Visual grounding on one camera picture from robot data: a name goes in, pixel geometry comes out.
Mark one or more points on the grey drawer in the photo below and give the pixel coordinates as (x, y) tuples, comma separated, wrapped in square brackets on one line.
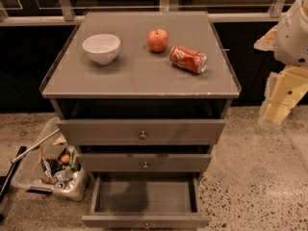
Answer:
[(152, 158), (141, 131), (145, 200)]

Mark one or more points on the red apple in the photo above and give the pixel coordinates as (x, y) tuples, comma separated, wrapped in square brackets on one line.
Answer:
[(157, 40)]

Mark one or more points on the grey drawer cabinet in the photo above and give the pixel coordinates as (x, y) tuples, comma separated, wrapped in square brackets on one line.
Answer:
[(139, 84)]

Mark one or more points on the metal window railing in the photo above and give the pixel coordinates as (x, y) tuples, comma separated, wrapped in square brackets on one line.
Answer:
[(71, 12)]

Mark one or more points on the grey middle drawer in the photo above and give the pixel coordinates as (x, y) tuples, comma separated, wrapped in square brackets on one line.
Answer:
[(152, 158)]

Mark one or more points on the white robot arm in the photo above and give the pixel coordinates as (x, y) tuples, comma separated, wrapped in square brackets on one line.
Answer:
[(288, 40)]

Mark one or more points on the small orange fruit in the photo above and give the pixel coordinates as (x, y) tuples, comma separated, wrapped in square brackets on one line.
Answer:
[(65, 158)]

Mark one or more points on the clear plastic storage bin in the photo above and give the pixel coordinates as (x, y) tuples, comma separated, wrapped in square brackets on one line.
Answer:
[(36, 169)]

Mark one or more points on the silver can in bin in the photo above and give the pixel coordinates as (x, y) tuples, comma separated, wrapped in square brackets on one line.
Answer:
[(64, 175)]

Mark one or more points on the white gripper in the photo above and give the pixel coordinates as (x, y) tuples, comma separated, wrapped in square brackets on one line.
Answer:
[(293, 40)]

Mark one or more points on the red soda can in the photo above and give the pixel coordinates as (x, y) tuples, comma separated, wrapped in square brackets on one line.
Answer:
[(188, 59)]

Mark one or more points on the grey top drawer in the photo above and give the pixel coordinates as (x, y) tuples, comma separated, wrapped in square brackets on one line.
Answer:
[(141, 131)]

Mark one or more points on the white ceramic bowl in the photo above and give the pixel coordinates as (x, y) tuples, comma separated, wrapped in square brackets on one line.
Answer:
[(102, 48)]

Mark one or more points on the black bar on floor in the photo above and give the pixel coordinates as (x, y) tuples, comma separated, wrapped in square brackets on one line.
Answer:
[(5, 181)]

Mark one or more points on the metal stick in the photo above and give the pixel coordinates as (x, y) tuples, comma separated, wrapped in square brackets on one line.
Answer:
[(35, 146)]

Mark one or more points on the grey bottom drawer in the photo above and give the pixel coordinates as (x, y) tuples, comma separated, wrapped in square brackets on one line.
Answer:
[(145, 200)]

